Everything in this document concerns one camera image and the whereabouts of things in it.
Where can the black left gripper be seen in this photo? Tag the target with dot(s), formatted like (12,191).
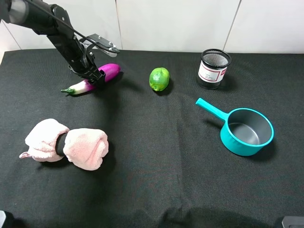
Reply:
(76,56)

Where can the purple toy eggplant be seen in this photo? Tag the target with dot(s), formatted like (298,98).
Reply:
(111,70)

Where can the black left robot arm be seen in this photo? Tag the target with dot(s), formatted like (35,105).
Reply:
(53,21)

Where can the green lime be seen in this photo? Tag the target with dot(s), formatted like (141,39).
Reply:
(159,79)

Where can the pink rolled towel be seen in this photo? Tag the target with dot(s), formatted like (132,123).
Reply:
(84,147)

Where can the black band on towel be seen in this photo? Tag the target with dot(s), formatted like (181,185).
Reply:
(60,143)

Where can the black tablecloth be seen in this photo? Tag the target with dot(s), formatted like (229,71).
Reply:
(166,166)

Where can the black mesh pen holder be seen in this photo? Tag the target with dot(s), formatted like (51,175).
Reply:
(213,65)

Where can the teal saucepan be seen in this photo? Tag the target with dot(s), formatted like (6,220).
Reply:
(245,131)

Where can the wrist camera mount plate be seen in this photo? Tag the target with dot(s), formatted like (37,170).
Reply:
(96,41)

